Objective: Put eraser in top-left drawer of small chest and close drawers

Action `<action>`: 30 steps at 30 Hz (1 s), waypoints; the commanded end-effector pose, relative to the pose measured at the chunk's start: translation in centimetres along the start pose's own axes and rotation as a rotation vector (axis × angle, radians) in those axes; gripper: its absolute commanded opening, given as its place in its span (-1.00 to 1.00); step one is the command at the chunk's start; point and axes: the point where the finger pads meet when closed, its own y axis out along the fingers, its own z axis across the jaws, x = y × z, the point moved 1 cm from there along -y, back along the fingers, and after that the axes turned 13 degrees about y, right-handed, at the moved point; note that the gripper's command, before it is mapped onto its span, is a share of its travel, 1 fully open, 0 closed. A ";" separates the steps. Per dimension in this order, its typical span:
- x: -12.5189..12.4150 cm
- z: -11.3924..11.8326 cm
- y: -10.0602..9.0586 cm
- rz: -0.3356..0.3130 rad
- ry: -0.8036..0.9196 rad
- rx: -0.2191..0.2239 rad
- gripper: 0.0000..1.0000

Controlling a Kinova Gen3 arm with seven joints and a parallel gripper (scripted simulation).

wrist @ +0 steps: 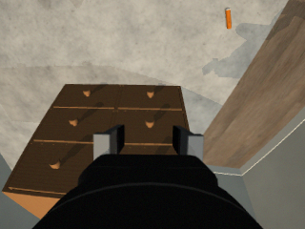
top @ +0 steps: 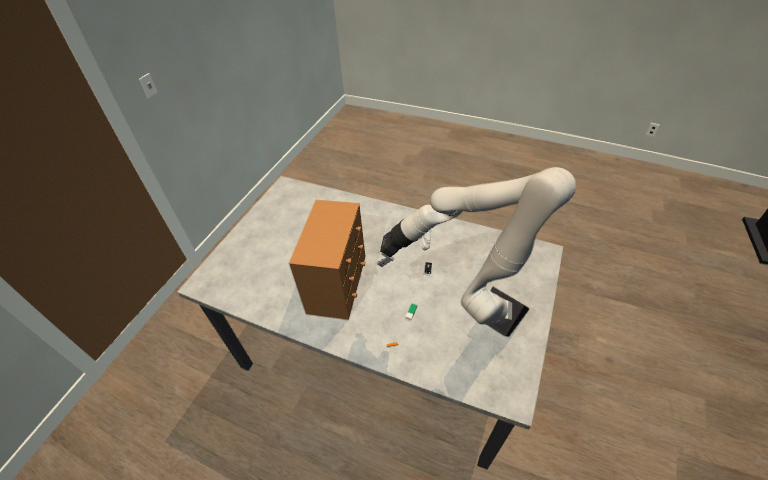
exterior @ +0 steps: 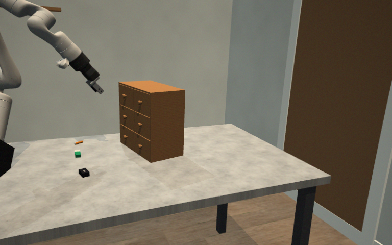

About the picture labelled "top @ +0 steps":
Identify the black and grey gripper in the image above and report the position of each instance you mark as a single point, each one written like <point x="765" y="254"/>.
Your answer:
<point x="401" y="236"/>

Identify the brown wooden drawer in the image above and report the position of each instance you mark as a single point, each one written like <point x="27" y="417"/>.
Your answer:
<point x="355" y="229"/>
<point x="349" y="278"/>
<point x="351" y="296"/>
<point x="360" y="264"/>
<point x="346" y="261"/>
<point x="358" y="247"/>

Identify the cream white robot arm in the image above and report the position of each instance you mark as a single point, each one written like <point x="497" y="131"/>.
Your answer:
<point x="536" y="201"/>

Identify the brown chest of drawers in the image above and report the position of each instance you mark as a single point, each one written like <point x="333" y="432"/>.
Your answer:
<point x="317" y="257"/>

